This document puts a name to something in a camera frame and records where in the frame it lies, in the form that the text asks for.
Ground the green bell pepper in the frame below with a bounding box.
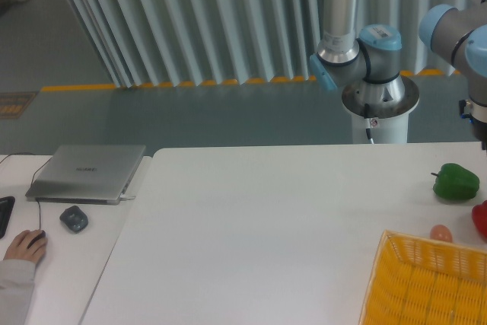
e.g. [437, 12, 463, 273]
[432, 163, 480, 201]

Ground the silver closed laptop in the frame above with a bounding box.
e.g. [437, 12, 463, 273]
[26, 145, 145, 205]

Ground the black computer mouse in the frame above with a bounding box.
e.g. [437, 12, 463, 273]
[27, 230, 46, 248]

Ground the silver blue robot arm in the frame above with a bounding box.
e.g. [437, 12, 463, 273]
[309, 0, 486, 144]

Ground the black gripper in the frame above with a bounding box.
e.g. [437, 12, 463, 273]
[458, 99, 486, 150]

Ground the black mouse cable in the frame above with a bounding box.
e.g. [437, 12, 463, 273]
[0, 152, 58, 231]

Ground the brown egg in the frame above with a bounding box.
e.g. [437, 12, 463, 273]
[429, 225, 453, 243]

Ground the yellow woven basket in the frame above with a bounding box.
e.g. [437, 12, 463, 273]
[359, 231, 486, 324]

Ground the white folding partition screen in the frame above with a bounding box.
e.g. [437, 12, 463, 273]
[47, 0, 476, 88]

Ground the grey sleeved forearm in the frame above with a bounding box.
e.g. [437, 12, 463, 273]
[1, 260, 36, 324]

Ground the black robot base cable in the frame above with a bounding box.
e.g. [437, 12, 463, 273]
[363, 102, 377, 145]

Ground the person's right hand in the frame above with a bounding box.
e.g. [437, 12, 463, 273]
[4, 229, 48, 265]

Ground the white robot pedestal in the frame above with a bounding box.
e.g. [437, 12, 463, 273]
[342, 75, 419, 144]

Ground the black keyboard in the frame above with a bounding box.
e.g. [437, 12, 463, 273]
[0, 196, 15, 239]

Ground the red bell pepper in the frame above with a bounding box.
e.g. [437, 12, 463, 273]
[471, 200, 487, 239]

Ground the dark grey small device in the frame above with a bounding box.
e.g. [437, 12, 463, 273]
[59, 206, 89, 234]

